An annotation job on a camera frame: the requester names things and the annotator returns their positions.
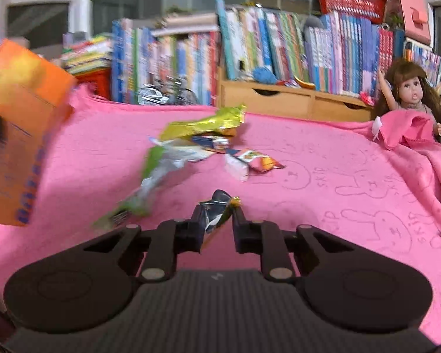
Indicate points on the row of upright books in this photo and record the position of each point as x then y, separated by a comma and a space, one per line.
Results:
336, 53

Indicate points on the torn orange cardboard box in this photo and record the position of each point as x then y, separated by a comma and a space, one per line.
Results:
34, 103

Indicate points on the green silver wrapper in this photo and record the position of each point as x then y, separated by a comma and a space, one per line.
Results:
160, 161

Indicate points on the red plastic crate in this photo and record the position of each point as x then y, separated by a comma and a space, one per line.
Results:
99, 80

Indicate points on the pink toy house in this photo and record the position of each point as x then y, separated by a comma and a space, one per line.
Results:
415, 19

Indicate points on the white blue tube wrapper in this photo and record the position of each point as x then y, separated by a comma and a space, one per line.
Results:
195, 148

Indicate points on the colourful small snack packet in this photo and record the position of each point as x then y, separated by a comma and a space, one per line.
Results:
255, 160

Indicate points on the pink bunny print towel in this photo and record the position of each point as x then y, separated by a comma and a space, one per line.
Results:
333, 176

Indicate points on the wooden drawer organizer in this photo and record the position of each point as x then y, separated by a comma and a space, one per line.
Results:
288, 102

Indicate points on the blue yarn ball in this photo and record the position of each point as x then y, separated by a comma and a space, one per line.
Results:
263, 75

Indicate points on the miniature bicycle model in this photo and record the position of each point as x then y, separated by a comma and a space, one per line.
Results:
173, 92

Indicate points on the yellow foil snack bag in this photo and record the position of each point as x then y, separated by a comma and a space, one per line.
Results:
225, 122

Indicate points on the small dark snack wrapper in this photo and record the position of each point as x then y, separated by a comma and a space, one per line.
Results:
215, 213

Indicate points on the stack of flat books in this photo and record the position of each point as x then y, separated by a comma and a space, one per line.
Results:
95, 53

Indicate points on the brown haired doll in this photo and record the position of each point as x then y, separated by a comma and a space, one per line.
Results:
404, 86

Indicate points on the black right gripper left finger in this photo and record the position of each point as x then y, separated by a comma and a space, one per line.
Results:
165, 243

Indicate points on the white crumpled tissue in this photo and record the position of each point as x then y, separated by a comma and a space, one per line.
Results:
236, 168

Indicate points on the red basket on books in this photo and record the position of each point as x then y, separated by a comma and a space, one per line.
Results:
371, 9

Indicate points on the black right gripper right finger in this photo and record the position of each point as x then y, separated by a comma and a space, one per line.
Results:
269, 242

